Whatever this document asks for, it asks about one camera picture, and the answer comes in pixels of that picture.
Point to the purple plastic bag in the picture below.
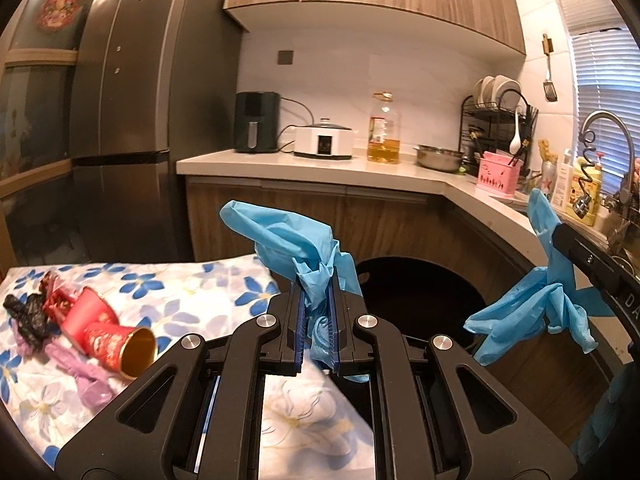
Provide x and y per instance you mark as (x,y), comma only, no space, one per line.
(80,372)

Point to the yellow dish soap bottle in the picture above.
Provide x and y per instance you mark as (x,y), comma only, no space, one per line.
(590,195)

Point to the black dish rack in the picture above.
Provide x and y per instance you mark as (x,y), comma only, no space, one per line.
(472,130)

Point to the steel faucet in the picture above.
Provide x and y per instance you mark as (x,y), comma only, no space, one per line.
(607,119)

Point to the blue floral tablecloth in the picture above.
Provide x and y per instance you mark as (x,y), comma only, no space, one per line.
(190,300)

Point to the dark steel refrigerator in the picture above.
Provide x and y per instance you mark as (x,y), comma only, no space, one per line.
(160,110)

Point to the steel sink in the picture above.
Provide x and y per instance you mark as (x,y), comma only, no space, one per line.
(622,230)

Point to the steel bowl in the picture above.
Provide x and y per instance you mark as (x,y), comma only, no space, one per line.
(439,159)

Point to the pink utensil holder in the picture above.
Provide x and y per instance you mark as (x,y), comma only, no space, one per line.
(495,177)

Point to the cooking oil bottle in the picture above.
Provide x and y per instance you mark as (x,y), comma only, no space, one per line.
(384,145)

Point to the white ladle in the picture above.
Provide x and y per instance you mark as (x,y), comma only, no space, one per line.
(515,142)

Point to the black trash bin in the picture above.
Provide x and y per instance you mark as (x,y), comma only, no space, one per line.
(420,300)

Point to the red paper cup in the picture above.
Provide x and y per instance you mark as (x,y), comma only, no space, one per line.
(100,335)

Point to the blue plastic bag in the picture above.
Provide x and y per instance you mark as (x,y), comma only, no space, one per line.
(515,312)
(295,240)

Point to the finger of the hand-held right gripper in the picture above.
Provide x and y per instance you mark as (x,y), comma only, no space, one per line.
(595,265)

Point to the white electric cooker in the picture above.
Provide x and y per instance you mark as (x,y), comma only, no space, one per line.
(325,142)

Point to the window blinds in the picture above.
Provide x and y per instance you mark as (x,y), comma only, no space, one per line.
(607,70)

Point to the kitchen counter with wooden cabinets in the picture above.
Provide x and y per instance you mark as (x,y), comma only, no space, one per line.
(310,210)

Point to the white plate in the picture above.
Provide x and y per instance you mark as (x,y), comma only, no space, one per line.
(506,87)
(484,89)

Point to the red round door decoration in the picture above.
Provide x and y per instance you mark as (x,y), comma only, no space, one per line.
(60,7)

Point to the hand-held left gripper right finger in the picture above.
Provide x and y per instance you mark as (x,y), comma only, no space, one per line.
(335,340)

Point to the hanging metal spatula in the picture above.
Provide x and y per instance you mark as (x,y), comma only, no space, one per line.
(550,90)

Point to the red snack wrapper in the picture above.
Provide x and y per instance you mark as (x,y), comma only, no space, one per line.
(56,302)

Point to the small black plastic bag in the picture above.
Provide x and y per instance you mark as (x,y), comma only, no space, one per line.
(25,320)

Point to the white plastic bottle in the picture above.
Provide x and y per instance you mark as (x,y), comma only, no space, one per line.
(565,180)

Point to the black air fryer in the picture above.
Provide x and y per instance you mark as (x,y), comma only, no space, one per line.
(257,122)

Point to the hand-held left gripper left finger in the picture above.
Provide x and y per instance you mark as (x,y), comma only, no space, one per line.
(300,320)

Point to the wooden framed glass door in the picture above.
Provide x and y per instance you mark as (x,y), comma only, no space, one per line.
(35,120)

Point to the dark wall socket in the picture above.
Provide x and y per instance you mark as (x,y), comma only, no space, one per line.
(284,57)

